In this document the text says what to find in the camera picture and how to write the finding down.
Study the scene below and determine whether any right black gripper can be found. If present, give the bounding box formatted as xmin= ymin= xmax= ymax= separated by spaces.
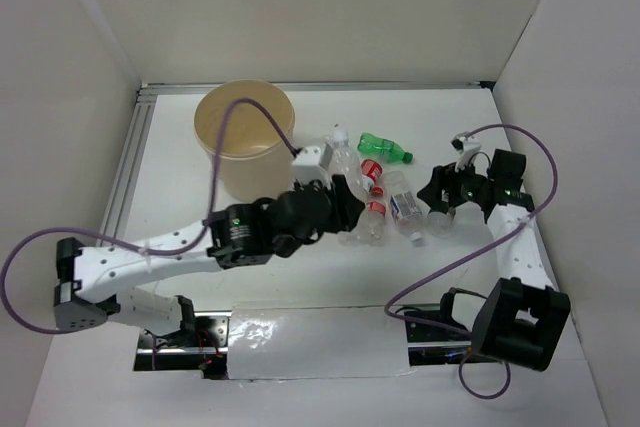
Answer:
xmin=416 ymin=154 xmax=493 ymax=211

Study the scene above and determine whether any small red label bottle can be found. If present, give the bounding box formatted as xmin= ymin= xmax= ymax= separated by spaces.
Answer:
xmin=359 ymin=186 xmax=387 ymax=246

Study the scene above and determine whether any black label clear bottle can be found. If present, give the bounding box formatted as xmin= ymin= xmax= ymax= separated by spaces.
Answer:
xmin=426 ymin=208 xmax=456 ymax=238

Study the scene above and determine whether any blue label water bottle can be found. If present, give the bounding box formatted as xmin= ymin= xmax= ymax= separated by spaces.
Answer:
xmin=381 ymin=171 xmax=426 ymax=247

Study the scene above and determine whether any clear crushed bottle white cap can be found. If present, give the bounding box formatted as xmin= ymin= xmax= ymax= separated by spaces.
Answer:
xmin=338 ymin=228 xmax=383 ymax=246

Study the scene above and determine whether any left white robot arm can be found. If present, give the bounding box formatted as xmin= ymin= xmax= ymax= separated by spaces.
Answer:
xmin=54 ymin=175 xmax=365 ymax=346

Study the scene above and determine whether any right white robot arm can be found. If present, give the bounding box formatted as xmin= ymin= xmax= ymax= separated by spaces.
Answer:
xmin=418 ymin=149 xmax=571 ymax=371

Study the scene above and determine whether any beige round bin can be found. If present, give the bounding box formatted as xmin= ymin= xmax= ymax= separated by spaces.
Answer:
xmin=194 ymin=80 xmax=295 ymax=202

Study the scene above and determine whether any red label bottle red cap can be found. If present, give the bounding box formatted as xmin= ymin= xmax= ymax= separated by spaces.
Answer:
xmin=361 ymin=159 xmax=384 ymax=198

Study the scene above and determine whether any slim clear bottle blue cap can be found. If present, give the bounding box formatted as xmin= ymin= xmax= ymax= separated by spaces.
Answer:
xmin=327 ymin=128 xmax=367 ymax=201

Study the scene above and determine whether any green plastic bottle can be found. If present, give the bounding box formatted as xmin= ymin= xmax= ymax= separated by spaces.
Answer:
xmin=357 ymin=132 xmax=414 ymax=165

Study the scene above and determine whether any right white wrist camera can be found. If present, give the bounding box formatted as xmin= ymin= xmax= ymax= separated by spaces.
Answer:
xmin=451 ymin=133 xmax=482 ymax=171

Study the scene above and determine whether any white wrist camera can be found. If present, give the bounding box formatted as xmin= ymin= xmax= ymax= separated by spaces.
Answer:
xmin=291 ymin=143 xmax=333 ymax=185
xmin=451 ymin=133 xmax=482 ymax=171

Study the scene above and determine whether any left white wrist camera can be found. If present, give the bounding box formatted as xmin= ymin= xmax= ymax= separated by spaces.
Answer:
xmin=291 ymin=143 xmax=333 ymax=185

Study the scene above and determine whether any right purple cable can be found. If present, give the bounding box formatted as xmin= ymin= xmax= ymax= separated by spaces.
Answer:
xmin=384 ymin=123 xmax=559 ymax=401

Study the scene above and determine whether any purple cable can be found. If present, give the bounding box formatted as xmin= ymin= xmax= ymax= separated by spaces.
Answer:
xmin=0 ymin=97 xmax=301 ymax=336
xmin=384 ymin=123 xmax=559 ymax=401

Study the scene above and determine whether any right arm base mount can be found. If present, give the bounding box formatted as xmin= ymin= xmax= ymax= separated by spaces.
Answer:
xmin=394 ymin=287 xmax=486 ymax=366

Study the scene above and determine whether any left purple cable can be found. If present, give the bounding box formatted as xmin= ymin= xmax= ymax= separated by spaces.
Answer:
xmin=0 ymin=97 xmax=301 ymax=336

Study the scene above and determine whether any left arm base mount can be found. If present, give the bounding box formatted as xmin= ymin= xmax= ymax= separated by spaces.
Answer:
xmin=133 ymin=296 xmax=232 ymax=380

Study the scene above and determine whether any aluminium frame rail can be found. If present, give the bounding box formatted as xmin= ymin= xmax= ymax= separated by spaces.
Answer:
xmin=102 ymin=82 xmax=500 ymax=241

